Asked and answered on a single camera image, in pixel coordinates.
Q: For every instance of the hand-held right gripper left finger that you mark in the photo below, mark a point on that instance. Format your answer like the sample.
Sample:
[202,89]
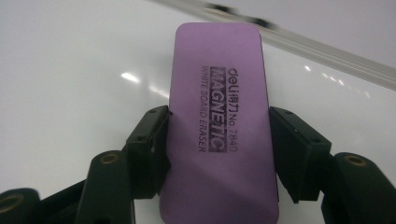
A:
[146,149]

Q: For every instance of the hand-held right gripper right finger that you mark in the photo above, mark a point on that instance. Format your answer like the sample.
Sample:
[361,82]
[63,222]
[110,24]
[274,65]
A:
[299,152]

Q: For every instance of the purple whiteboard eraser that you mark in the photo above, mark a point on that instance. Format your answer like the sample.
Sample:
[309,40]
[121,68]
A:
[218,174]

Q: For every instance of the small framed whiteboard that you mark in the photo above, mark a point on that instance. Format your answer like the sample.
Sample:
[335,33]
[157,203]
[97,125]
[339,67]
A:
[77,77]

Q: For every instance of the white table sheet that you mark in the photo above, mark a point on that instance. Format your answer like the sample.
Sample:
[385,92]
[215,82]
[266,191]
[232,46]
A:
[342,25]

